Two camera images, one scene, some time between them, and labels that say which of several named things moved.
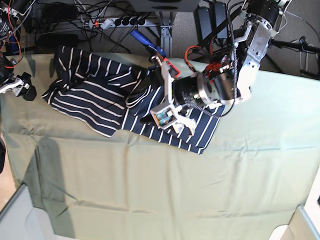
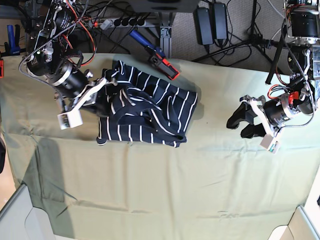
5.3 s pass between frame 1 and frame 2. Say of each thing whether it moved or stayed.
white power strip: stayed
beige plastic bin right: stayed
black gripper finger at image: moved
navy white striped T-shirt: moved
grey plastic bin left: stayed
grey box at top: stayed
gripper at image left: moved
